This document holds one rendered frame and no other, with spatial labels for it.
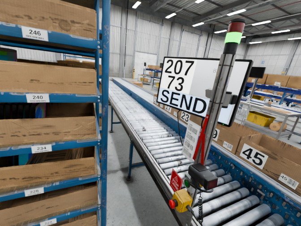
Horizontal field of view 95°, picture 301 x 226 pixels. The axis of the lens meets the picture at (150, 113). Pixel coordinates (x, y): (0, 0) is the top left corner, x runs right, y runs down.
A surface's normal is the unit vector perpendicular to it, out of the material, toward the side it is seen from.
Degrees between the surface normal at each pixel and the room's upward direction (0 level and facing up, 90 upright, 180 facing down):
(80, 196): 90
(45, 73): 91
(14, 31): 90
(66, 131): 91
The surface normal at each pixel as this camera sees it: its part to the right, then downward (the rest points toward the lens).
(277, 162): -0.91, 0.04
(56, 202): 0.42, 0.34
